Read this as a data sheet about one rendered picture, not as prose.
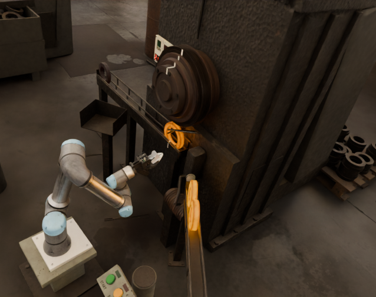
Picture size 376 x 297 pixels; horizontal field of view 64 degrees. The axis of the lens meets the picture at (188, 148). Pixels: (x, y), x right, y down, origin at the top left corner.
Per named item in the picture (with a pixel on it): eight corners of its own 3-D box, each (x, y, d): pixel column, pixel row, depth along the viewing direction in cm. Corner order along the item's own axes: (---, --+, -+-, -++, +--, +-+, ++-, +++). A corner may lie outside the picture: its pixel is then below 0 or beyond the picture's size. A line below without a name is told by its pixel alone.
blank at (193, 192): (197, 174, 171) (191, 174, 171) (198, 193, 158) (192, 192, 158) (192, 195, 180) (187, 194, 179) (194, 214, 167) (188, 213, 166)
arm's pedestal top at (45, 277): (42, 289, 161) (41, 285, 158) (19, 246, 177) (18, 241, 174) (96, 255, 179) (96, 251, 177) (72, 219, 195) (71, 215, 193)
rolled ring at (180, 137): (181, 132, 188) (186, 131, 189) (165, 117, 198) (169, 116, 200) (178, 154, 199) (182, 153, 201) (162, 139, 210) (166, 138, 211)
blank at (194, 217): (198, 194, 158) (192, 193, 158) (201, 215, 145) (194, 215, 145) (194, 214, 167) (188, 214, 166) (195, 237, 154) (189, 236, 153)
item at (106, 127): (98, 167, 270) (95, 98, 225) (125, 177, 266) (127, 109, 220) (85, 182, 255) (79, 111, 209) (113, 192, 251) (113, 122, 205)
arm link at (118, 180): (108, 185, 176) (103, 175, 170) (125, 175, 180) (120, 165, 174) (114, 193, 171) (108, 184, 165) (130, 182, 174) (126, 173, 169)
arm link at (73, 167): (72, 165, 135) (139, 211, 167) (72, 150, 143) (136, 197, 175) (53, 179, 137) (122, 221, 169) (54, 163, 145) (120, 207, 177)
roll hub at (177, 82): (156, 98, 189) (160, 56, 172) (181, 122, 174) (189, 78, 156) (148, 100, 186) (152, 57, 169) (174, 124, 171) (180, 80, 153)
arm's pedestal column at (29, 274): (45, 319, 173) (38, 299, 156) (19, 267, 193) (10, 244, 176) (107, 277, 196) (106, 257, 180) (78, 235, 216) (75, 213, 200)
